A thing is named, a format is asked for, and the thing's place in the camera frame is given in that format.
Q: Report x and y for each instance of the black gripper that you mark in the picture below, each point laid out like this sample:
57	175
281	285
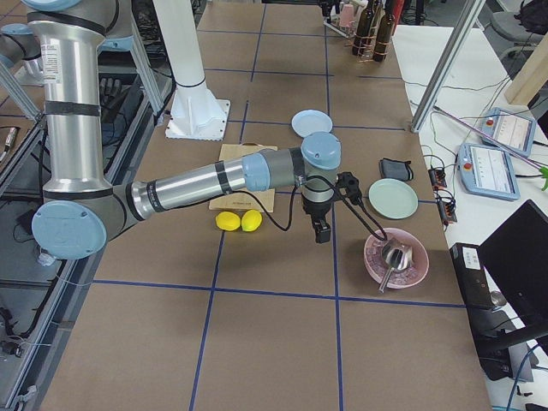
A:
315	210

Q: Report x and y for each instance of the light blue plate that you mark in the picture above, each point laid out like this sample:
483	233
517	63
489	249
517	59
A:
307	122

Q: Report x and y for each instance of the light green plate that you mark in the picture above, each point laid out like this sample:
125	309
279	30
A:
393	199

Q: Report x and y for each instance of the upper yellow lemon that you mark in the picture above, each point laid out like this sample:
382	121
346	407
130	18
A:
251	220

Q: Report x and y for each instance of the yellow lemon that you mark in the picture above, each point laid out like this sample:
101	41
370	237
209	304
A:
251	220
228	221

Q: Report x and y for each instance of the pink bowl with ice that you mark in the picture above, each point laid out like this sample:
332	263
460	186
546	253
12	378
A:
376	267

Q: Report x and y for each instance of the folded grey cloth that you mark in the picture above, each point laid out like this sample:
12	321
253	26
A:
396	169

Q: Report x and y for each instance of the lower yellow lemon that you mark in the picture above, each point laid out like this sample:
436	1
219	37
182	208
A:
228	221

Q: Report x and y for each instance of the steel ice scoop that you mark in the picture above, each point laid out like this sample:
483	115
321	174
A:
397	256

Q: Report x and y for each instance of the near teach pendant tablet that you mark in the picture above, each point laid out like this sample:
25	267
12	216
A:
487	171

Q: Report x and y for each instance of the teach pendant tablet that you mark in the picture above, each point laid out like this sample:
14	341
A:
514	130
487	171

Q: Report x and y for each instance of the dark green wine bottle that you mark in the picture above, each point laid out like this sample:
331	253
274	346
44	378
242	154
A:
363	29

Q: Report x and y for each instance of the pink plastic cup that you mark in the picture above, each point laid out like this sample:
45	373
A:
346	17

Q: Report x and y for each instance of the black laptop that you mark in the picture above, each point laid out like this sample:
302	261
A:
515	256

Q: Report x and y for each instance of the black desktop computer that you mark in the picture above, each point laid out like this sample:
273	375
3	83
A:
498	343

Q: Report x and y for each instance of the far teach pendant tablet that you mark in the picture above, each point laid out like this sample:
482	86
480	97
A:
514	130

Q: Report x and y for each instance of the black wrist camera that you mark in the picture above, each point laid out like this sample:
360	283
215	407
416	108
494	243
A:
349	188

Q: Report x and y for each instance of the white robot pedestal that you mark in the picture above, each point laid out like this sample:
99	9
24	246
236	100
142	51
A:
195	114

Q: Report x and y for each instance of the copper wire bottle rack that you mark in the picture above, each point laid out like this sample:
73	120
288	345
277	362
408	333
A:
367	55

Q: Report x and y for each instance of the aluminium frame post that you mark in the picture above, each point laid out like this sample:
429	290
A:
453	47

